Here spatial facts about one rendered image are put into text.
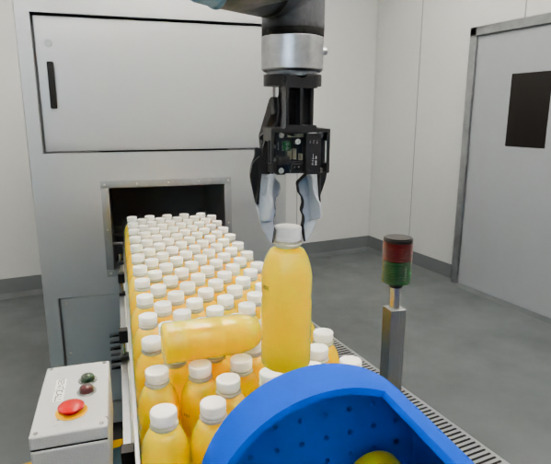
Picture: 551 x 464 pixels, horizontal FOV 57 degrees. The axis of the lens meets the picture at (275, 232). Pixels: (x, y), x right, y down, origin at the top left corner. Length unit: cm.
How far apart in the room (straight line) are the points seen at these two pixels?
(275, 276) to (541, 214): 374
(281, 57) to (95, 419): 54
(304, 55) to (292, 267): 26
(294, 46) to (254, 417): 41
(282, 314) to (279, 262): 7
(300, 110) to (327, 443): 39
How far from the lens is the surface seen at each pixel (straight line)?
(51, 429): 80
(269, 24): 63
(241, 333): 90
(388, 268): 111
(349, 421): 66
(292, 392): 57
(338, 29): 568
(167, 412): 79
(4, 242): 488
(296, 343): 71
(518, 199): 444
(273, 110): 66
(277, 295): 68
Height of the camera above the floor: 151
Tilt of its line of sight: 13 degrees down
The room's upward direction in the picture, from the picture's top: straight up
